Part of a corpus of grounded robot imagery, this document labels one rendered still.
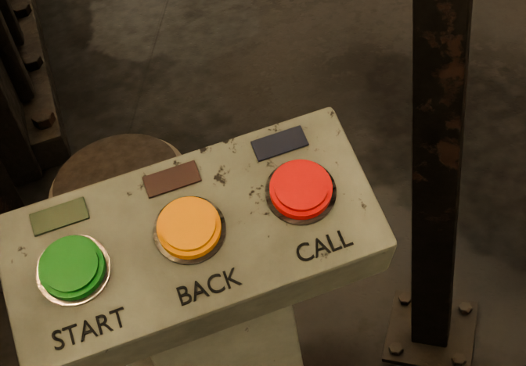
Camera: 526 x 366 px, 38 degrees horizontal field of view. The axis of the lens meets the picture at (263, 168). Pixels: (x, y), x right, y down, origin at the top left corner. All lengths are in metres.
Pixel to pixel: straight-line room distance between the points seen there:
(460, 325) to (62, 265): 0.76
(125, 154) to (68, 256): 0.21
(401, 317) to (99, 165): 0.61
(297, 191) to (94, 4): 1.50
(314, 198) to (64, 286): 0.16
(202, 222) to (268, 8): 1.34
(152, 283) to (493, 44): 1.24
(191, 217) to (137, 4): 1.45
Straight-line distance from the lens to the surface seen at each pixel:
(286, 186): 0.48
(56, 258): 0.48
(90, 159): 0.68
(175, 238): 0.47
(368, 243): 0.48
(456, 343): 1.13
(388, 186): 1.32
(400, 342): 1.12
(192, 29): 1.76
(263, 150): 0.50
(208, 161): 0.51
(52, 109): 1.53
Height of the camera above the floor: 0.96
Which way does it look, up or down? 44 degrees down
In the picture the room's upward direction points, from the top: 11 degrees counter-clockwise
